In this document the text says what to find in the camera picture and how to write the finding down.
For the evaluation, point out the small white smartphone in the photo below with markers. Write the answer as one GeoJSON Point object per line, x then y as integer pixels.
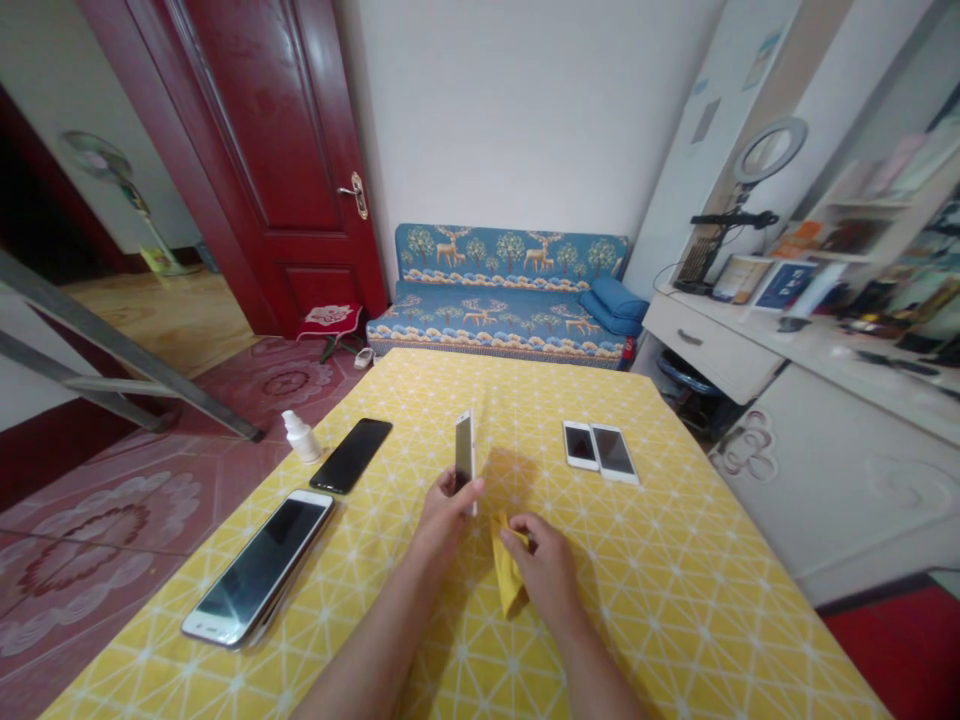
{"type": "Point", "coordinates": [580, 444]}

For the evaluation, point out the blue round stool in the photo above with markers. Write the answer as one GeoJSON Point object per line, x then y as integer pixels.
{"type": "Point", "coordinates": [686, 386]}

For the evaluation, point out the white desk with shelves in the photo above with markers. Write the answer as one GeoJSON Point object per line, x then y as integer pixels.
{"type": "Point", "coordinates": [825, 322]}

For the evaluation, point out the grey metal ladder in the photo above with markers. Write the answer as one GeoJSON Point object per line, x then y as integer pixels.
{"type": "Point", "coordinates": [112, 352]}

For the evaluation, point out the black smartphone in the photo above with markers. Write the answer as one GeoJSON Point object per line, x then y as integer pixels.
{"type": "Point", "coordinates": [351, 455]}

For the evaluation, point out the large white smartphone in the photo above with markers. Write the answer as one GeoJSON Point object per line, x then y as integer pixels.
{"type": "Point", "coordinates": [262, 568]}

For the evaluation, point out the yellow patterned tablecloth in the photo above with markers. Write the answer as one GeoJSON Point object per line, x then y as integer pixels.
{"type": "Point", "coordinates": [480, 555]}

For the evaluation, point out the person's left hand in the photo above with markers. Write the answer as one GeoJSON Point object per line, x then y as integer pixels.
{"type": "Point", "coordinates": [447, 512]}

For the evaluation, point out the white smartphone with dark screen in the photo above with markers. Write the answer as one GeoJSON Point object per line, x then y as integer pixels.
{"type": "Point", "coordinates": [614, 454]}

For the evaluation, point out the white smartphone with gold edge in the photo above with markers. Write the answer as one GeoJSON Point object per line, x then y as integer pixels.
{"type": "Point", "coordinates": [466, 454]}

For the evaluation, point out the red wooden door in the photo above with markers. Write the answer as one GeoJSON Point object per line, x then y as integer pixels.
{"type": "Point", "coordinates": [259, 150]}

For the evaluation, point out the small white spray bottle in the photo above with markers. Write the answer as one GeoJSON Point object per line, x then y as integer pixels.
{"type": "Point", "coordinates": [301, 437]}

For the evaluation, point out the small red stool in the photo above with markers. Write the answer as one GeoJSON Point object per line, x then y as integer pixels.
{"type": "Point", "coordinates": [330, 319]}

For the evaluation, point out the blue deer-patterned sofa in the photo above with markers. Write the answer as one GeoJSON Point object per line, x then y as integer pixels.
{"type": "Point", "coordinates": [504, 296]}

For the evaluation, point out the person's right hand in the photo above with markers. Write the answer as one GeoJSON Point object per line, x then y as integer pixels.
{"type": "Point", "coordinates": [537, 553]}

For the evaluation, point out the standing fan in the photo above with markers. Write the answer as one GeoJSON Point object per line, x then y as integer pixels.
{"type": "Point", "coordinates": [127, 199]}

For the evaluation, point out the blue folded pillow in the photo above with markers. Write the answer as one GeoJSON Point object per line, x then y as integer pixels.
{"type": "Point", "coordinates": [613, 306]}

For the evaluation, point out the white shoe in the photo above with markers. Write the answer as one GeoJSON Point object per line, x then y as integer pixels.
{"type": "Point", "coordinates": [364, 357]}

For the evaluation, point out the yellow cleaning cloth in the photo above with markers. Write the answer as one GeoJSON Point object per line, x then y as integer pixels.
{"type": "Point", "coordinates": [508, 568]}

